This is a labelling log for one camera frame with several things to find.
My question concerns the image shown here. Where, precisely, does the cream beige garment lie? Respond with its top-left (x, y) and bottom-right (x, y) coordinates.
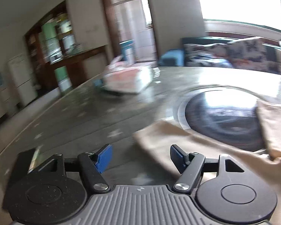
top-left (132, 98), bottom-right (281, 207)

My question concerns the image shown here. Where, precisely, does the built-in black induction cooktop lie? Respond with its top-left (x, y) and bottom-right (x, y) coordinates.
top-left (173, 86), bottom-right (266, 154)

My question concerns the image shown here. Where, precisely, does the dark wooden door frame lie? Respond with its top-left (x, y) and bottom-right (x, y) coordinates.
top-left (101, 0), bottom-right (158, 62)

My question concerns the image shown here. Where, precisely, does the pink tissue pack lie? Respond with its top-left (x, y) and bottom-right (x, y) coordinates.
top-left (102, 56), bottom-right (153, 94)

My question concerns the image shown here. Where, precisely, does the blue children's cabinet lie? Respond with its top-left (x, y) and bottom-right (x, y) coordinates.
top-left (120, 40), bottom-right (135, 65)

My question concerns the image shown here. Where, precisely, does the blue corner sofa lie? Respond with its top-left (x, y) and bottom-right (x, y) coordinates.
top-left (158, 37), bottom-right (281, 75)

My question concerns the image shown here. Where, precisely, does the upright butterfly pillow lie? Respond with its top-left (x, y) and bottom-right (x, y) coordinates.
top-left (226, 37), bottom-right (269, 72)

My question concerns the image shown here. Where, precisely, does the window with green frame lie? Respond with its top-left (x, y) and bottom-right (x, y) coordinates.
top-left (200, 0), bottom-right (281, 35)

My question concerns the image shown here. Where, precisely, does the lying butterfly pillow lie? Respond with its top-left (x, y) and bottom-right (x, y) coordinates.
top-left (183, 43), bottom-right (233, 68)

